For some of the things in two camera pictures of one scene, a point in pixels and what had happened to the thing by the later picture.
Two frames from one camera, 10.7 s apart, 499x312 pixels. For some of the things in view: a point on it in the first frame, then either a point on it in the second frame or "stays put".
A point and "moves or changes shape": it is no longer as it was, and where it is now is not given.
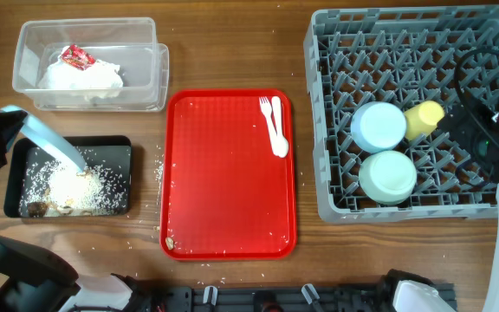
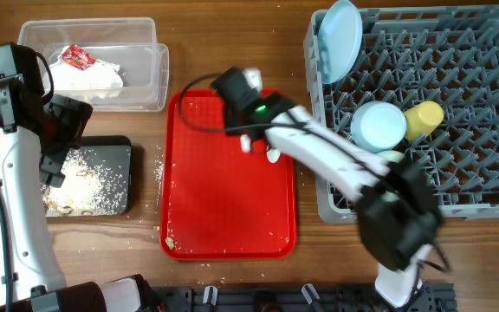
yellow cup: x=422 y=119 stays put
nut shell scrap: x=170 y=243 stays put
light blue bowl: x=378 y=126 stays put
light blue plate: x=44 y=133 moves or changes shape
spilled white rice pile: x=93 y=191 stays put
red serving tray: x=226 y=196 stays put
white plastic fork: x=267 y=112 moves or changes shape
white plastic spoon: x=281 y=144 moves or changes shape
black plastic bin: x=37 y=184 stays put
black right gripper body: x=454 y=117 to x=230 y=126
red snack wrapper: x=75 y=56 stays put
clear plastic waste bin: x=93 y=64 stays put
